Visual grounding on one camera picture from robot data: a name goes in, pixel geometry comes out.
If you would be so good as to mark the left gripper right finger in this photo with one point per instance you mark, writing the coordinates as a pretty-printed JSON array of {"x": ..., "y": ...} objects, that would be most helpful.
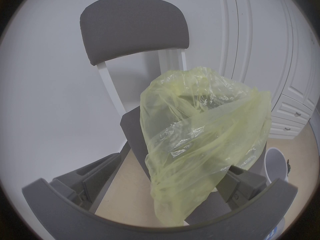
[{"x": 242, "y": 186}]

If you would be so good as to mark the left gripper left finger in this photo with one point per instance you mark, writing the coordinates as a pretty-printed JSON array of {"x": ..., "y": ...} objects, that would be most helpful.
[{"x": 100, "y": 174}]

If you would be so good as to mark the yellow plastic bag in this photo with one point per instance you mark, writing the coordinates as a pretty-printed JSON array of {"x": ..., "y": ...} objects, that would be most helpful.
[{"x": 195, "y": 134}]

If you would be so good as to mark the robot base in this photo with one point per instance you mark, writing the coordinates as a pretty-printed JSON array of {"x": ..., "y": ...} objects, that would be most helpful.
[{"x": 276, "y": 231}]

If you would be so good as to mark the white trash bin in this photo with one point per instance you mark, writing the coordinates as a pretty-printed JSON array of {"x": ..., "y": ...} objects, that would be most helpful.
[{"x": 275, "y": 164}]

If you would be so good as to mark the white wardrobe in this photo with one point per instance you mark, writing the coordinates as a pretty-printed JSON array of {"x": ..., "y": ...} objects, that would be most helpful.
[{"x": 262, "y": 46}]

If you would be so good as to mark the white chair with grey cushions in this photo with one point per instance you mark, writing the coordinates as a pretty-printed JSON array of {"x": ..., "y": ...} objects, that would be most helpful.
[{"x": 132, "y": 29}]

